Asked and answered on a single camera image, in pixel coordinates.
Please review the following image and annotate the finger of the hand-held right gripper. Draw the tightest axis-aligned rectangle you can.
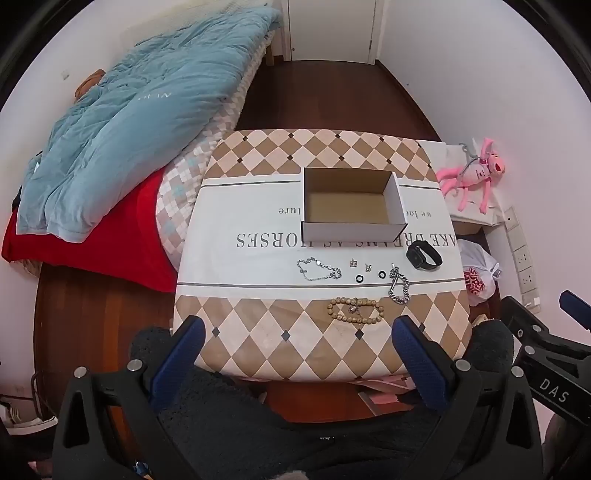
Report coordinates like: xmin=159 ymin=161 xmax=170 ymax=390
xmin=500 ymin=296 xmax=591 ymax=358
xmin=558 ymin=290 xmax=591 ymax=330

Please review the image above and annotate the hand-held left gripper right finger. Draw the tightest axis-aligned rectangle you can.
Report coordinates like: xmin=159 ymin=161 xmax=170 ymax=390
xmin=392 ymin=315 xmax=544 ymax=480

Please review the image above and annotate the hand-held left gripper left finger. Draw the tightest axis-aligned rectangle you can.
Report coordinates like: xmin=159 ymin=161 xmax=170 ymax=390
xmin=53 ymin=315 xmax=206 ymax=480

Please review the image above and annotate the chunky silver chain bracelet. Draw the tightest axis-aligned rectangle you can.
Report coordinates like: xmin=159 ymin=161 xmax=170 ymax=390
xmin=388 ymin=263 xmax=411 ymax=305

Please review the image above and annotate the wooden bead bracelet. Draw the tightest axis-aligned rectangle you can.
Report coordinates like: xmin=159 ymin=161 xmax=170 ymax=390
xmin=328 ymin=298 xmax=385 ymax=325

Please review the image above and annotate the black smart watch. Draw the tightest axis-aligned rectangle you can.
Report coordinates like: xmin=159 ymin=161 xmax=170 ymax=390
xmin=406 ymin=240 xmax=444 ymax=271

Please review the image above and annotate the thin silver chain necklace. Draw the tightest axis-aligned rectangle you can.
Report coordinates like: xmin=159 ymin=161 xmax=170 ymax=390
xmin=297 ymin=257 xmax=343 ymax=282

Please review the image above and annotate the cardboard box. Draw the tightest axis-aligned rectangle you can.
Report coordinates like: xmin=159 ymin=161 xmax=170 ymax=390
xmin=300 ymin=167 xmax=409 ymax=242

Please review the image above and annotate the white plastic bag red print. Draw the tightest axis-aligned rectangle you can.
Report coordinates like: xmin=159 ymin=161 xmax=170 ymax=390
xmin=457 ymin=239 xmax=502 ymax=306

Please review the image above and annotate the person's left leg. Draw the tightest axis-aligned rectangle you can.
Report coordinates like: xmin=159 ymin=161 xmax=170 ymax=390
xmin=129 ymin=325 xmax=444 ymax=480

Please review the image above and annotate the red blanket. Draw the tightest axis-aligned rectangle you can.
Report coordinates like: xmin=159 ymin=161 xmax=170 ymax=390
xmin=1 ymin=172 xmax=180 ymax=294

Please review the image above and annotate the checkered printed tablecloth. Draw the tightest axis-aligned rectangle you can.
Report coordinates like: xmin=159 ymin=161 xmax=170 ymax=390
xmin=173 ymin=128 xmax=472 ymax=383

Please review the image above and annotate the pink plush toy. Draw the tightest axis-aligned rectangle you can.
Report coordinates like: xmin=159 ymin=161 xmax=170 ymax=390
xmin=436 ymin=137 xmax=509 ymax=214

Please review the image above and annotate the checkered bed sheet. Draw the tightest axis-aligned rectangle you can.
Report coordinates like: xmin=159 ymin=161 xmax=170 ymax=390
xmin=154 ymin=60 xmax=273 ymax=273

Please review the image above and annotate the white paper bag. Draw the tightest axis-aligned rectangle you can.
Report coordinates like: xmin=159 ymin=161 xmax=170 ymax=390
xmin=422 ymin=141 xmax=506 ymax=227

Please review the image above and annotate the light blue quilt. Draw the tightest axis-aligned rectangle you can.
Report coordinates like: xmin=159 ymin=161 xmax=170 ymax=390
xmin=16 ymin=6 xmax=282 ymax=243

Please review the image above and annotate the brown plush toy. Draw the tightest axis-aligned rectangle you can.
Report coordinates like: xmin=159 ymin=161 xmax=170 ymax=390
xmin=74 ymin=69 xmax=107 ymax=100

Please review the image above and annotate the white door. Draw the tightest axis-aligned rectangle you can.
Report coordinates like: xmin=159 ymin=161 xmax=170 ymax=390
xmin=281 ymin=0 xmax=384 ymax=65

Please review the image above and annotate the wooden bed frame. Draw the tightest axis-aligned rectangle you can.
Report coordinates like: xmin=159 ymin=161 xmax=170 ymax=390
xmin=264 ymin=32 xmax=286 ymax=68

